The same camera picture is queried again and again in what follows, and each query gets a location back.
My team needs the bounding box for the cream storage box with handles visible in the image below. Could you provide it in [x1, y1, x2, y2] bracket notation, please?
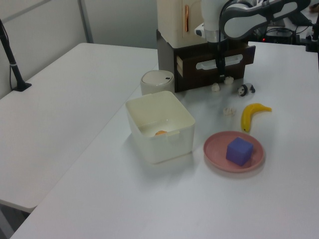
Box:
[157, 0, 207, 48]

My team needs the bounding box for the purple cube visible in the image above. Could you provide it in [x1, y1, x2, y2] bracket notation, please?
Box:
[225, 136, 254, 167]

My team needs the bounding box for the black stand at table edge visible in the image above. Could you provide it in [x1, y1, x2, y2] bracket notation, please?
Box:
[305, 22, 319, 53]

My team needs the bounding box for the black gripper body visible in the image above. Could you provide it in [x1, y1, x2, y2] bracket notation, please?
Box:
[211, 41, 227, 66]

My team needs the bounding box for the black control box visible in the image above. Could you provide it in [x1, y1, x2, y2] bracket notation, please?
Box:
[264, 27, 295, 43]

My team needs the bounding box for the wooden drawer with white handle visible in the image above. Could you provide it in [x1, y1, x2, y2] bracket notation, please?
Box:
[176, 41, 257, 77]

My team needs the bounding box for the cream open plastic bin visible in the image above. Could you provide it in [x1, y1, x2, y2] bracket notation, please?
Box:
[125, 90, 195, 165]

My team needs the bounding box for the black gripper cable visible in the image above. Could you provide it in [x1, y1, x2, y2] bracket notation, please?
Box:
[217, 1, 235, 60]

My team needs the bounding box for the yellow banana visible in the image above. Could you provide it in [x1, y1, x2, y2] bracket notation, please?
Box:
[240, 103, 273, 132]

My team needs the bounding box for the small cream lidded trash can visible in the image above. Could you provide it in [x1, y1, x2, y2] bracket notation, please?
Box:
[140, 70, 175, 96]

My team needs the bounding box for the pink plate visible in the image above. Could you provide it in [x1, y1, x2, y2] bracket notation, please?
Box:
[203, 130, 266, 173]

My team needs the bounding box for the dark brown wooden cabinet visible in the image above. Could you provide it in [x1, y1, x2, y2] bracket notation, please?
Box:
[156, 28, 250, 93]

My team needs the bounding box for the black camera pole with clamp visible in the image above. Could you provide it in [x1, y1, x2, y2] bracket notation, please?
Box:
[0, 18, 32, 92]

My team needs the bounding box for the panda toy figure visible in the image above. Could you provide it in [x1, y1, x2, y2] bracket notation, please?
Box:
[237, 83, 256, 97]

